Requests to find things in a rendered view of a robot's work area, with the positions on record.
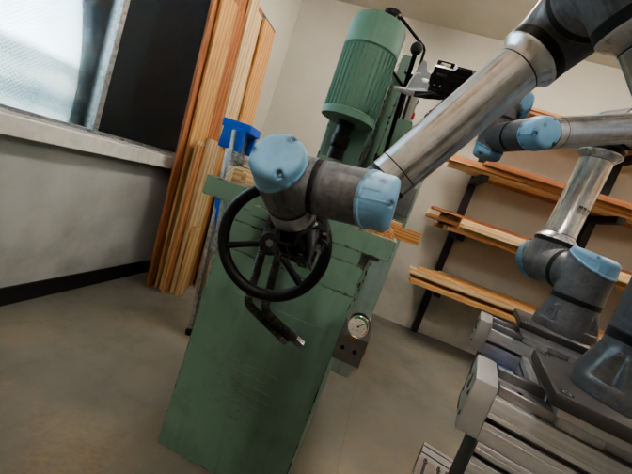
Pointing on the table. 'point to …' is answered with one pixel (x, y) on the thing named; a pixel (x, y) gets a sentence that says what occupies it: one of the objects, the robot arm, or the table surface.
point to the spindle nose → (340, 140)
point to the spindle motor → (364, 69)
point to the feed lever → (405, 86)
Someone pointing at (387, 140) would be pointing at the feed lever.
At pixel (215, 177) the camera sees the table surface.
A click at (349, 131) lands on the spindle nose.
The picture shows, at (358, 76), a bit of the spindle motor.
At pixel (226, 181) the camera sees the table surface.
